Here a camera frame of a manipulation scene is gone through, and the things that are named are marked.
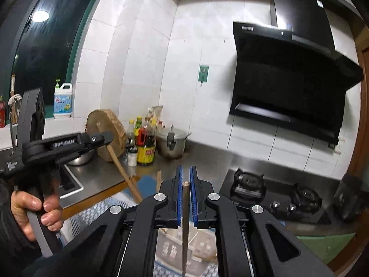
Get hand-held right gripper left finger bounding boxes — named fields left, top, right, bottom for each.
left=55, top=166, right=184, bottom=277

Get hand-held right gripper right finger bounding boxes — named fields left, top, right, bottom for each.
left=190, top=166, right=335, bottom=277

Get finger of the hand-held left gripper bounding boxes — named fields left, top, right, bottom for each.
left=78, top=131, right=114, bottom=154

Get white plastic chopstick holder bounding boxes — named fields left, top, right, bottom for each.
left=156, top=227, right=219, bottom=266

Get person's left forearm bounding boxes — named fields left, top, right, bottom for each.
left=0, top=179, right=39, bottom=277

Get person's left hand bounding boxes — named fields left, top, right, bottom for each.
left=11, top=179, right=64, bottom=241

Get round wooden cutting board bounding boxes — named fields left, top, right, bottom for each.
left=86, top=109, right=127, bottom=163

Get steel bowl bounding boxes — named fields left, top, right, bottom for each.
left=65, top=150, right=95, bottom=166

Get white shaker jar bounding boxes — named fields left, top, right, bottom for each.
left=127, top=147, right=138, bottom=167

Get metal pressure cooker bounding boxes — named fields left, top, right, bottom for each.
left=157, top=125, right=192, bottom=160

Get black induction cooker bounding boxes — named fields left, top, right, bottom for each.
left=55, top=164, right=84, bottom=199

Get dark soy sauce bottle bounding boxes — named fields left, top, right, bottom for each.
left=138, top=124, right=157, bottom=166

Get white detergent bottle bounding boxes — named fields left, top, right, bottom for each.
left=53, top=79, right=73, bottom=119

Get clear plastic bag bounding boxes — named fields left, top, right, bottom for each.
left=146, top=105, right=164, bottom=128

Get blue patterned cloth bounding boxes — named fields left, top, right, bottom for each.
left=62, top=189, right=220, bottom=277

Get black gas stove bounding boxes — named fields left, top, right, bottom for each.
left=219, top=167, right=332, bottom=225

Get dark window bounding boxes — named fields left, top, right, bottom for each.
left=12, top=0, right=113, bottom=100

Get green mat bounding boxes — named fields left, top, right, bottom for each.
left=294, top=228, right=358, bottom=266

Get black range hood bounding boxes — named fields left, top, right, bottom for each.
left=229, top=0, right=364, bottom=148

